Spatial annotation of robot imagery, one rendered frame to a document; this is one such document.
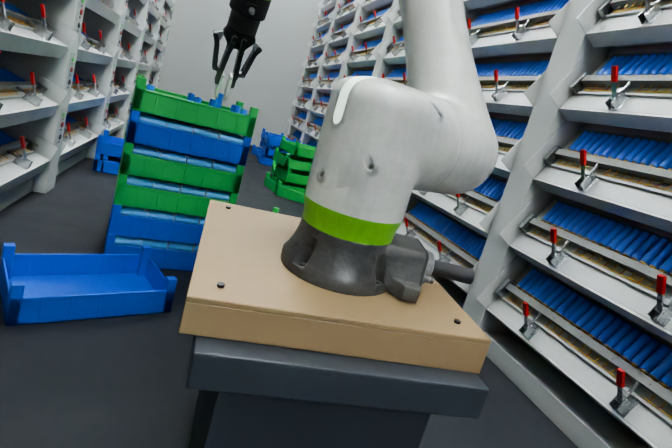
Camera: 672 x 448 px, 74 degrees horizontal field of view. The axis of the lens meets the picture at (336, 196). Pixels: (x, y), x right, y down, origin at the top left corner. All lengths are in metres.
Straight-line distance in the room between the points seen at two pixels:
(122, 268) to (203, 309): 0.79
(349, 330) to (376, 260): 0.11
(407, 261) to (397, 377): 0.14
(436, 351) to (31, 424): 0.56
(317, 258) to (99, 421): 0.43
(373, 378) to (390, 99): 0.29
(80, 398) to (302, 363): 0.46
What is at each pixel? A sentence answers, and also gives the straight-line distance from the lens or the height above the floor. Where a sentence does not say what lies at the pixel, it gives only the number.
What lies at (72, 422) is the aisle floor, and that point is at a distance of 0.81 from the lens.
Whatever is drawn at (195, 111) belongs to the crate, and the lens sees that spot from 1.20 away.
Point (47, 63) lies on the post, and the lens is 1.75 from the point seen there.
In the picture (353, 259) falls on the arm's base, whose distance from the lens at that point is 0.53.
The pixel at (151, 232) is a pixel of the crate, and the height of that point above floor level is 0.10.
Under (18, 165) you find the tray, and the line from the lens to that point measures 1.60.
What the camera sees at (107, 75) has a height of 0.41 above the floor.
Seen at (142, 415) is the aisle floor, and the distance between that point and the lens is 0.82.
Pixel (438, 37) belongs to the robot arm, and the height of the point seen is 0.67.
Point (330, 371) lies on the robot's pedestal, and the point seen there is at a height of 0.28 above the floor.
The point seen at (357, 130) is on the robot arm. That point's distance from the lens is 0.50.
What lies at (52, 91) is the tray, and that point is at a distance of 1.74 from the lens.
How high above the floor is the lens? 0.52
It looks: 10 degrees down
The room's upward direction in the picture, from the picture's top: 16 degrees clockwise
